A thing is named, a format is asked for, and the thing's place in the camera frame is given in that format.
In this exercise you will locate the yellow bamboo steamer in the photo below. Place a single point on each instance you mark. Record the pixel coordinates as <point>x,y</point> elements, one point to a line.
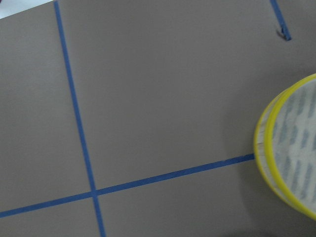
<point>285,146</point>

